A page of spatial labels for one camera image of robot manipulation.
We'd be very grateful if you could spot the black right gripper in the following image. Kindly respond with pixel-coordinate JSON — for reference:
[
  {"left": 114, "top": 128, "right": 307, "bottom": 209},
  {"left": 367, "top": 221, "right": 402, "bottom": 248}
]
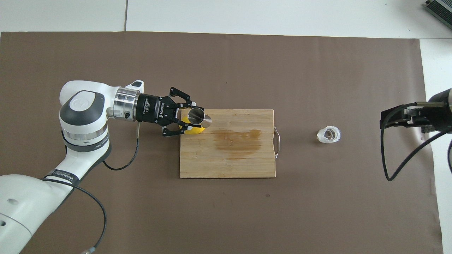
[{"left": 380, "top": 88, "right": 452, "bottom": 134}]

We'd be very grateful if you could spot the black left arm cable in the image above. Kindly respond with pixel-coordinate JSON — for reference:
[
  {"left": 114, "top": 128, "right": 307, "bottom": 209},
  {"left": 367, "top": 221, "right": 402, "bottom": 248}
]
[{"left": 42, "top": 122, "right": 142, "bottom": 254}]

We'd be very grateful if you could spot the yellow lemon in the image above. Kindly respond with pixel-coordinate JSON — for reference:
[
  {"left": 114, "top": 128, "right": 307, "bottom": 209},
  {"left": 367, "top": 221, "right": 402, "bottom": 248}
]
[{"left": 178, "top": 118, "right": 205, "bottom": 135}]

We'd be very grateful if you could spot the steel double jigger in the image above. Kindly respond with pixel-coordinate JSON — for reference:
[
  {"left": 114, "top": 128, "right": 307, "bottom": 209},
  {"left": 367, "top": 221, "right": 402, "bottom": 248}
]
[{"left": 187, "top": 107, "right": 212, "bottom": 128}]

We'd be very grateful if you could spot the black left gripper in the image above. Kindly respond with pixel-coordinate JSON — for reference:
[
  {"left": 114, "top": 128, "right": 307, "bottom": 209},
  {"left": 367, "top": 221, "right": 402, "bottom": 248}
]
[{"left": 136, "top": 87, "right": 205, "bottom": 137}]

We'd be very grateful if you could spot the clear faceted glass cup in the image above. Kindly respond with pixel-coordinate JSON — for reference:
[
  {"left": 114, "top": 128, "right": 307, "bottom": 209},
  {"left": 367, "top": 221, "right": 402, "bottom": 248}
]
[{"left": 316, "top": 126, "right": 341, "bottom": 144}]

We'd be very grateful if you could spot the wooden cutting board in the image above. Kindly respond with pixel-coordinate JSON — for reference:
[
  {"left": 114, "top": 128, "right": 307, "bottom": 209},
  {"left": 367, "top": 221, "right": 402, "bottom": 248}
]
[{"left": 179, "top": 109, "right": 281, "bottom": 179}]

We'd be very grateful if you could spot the brown paper table mat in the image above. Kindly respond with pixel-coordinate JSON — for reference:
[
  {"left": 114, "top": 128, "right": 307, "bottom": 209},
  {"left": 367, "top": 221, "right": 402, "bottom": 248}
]
[{"left": 0, "top": 31, "right": 444, "bottom": 254}]

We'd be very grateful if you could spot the grey ribbed metal device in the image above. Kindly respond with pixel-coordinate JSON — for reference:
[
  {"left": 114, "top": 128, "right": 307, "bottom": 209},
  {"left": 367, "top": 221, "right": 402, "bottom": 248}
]
[{"left": 424, "top": 0, "right": 452, "bottom": 26}]

